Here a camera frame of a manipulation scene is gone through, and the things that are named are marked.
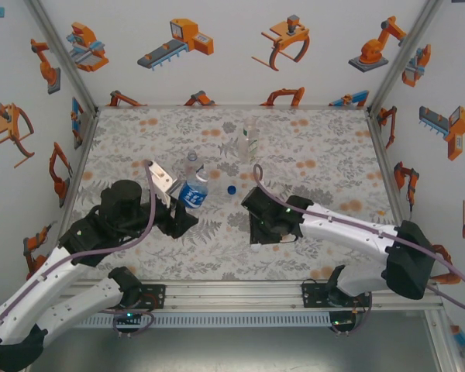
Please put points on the bottle with wide blue label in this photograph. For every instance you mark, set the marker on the bottle with wide blue label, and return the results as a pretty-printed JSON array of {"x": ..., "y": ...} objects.
[{"x": 193, "y": 193}]

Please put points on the clear bottle small blue label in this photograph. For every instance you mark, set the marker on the clear bottle small blue label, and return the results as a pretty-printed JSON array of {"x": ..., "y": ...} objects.
[{"x": 191, "y": 164}]

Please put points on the blue bottle cap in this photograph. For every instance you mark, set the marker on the blue bottle cap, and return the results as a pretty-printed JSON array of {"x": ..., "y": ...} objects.
[{"x": 231, "y": 189}]

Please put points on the clear bottle green label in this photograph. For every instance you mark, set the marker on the clear bottle green label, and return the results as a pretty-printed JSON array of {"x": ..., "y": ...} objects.
[{"x": 248, "y": 147}]

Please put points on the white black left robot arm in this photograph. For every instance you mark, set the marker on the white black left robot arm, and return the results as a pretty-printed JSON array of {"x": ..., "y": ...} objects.
[{"x": 62, "y": 306}]

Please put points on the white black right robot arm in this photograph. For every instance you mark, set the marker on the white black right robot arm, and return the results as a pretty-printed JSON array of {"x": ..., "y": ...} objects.
[{"x": 345, "y": 236}]

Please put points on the grey floral table cloth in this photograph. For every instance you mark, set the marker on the grey floral table cloth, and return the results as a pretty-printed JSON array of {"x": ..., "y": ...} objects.
[{"x": 139, "y": 135}]

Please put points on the circuit board with green light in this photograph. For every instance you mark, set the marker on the circuit board with green light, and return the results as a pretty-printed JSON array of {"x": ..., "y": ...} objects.
[
  {"x": 128, "y": 315},
  {"x": 343, "y": 322}
]

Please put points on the aluminium frame rail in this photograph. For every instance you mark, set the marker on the aluminium frame rail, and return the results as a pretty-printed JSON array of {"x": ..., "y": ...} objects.
[
  {"x": 385, "y": 166},
  {"x": 217, "y": 106},
  {"x": 79, "y": 174}
]

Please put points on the wide aluminium base rail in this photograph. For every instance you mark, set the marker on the wide aluminium base rail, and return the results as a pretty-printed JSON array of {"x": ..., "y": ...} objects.
[{"x": 236, "y": 294}]

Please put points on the aluminium frame post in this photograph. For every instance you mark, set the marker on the aluminium frame post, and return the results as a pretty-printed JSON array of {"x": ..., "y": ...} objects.
[
  {"x": 65, "y": 58},
  {"x": 443, "y": 348},
  {"x": 402, "y": 58}
]

